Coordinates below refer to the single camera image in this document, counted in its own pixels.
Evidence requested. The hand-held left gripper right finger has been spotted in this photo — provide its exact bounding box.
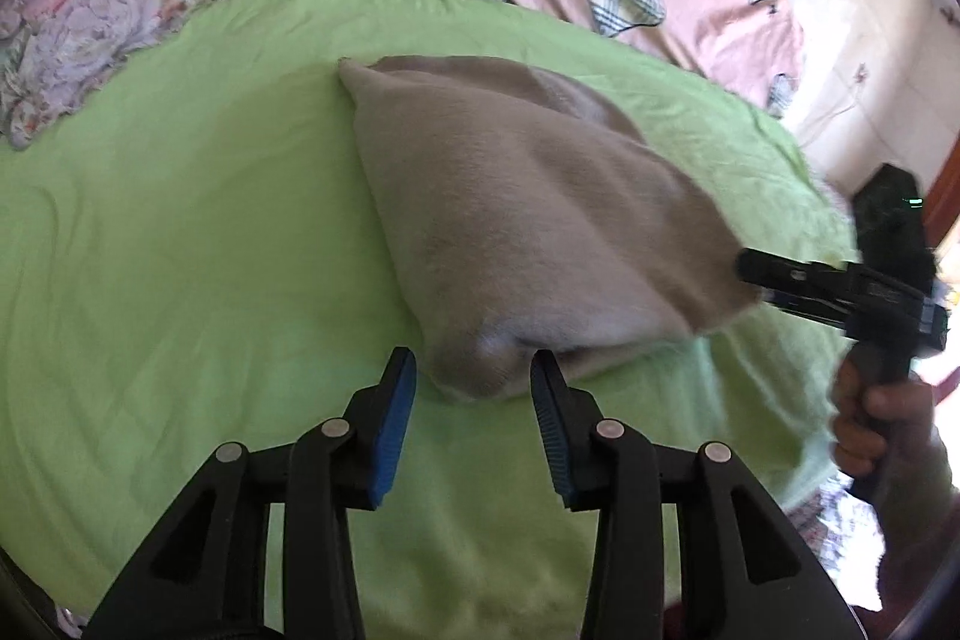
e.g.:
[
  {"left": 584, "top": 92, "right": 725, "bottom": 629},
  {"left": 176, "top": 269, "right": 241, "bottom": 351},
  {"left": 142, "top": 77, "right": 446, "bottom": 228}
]
[{"left": 529, "top": 349, "right": 863, "bottom": 640}]

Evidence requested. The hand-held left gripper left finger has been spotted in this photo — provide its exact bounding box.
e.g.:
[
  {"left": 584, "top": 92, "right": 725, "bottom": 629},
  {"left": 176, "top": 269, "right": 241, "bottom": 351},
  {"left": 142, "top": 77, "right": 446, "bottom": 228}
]
[{"left": 81, "top": 346, "right": 418, "bottom": 640}]

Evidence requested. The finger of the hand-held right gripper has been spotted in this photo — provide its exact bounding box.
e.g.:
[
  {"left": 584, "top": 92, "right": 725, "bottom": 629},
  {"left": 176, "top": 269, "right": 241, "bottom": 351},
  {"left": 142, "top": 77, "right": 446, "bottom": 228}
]
[
  {"left": 735, "top": 246, "right": 854, "bottom": 290},
  {"left": 763, "top": 287, "right": 857, "bottom": 327}
]

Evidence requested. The beige fleece cloth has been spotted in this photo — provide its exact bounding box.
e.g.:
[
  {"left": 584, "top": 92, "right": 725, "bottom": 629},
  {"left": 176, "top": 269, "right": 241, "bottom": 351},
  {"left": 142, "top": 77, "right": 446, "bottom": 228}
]
[{"left": 337, "top": 55, "right": 762, "bottom": 401}]

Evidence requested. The person's right forearm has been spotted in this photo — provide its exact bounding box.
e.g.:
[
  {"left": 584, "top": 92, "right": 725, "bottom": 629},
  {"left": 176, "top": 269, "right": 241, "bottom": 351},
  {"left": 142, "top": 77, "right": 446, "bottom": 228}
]
[{"left": 874, "top": 426, "right": 960, "bottom": 615}]

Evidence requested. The person's right hand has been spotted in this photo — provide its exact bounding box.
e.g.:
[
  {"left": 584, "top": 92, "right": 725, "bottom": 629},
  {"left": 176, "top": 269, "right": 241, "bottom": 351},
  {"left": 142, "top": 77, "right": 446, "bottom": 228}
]
[{"left": 829, "top": 356, "right": 940, "bottom": 482}]

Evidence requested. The light green bed sheet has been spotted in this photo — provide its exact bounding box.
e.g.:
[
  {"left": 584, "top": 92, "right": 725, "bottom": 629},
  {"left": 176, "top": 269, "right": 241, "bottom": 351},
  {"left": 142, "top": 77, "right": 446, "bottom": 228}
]
[{"left": 0, "top": 0, "right": 863, "bottom": 626}]

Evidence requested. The pink purple floral cloth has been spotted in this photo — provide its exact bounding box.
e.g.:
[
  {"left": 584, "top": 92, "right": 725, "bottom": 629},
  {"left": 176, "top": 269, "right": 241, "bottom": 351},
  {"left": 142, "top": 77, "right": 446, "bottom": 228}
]
[{"left": 0, "top": 0, "right": 248, "bottom": 150}]

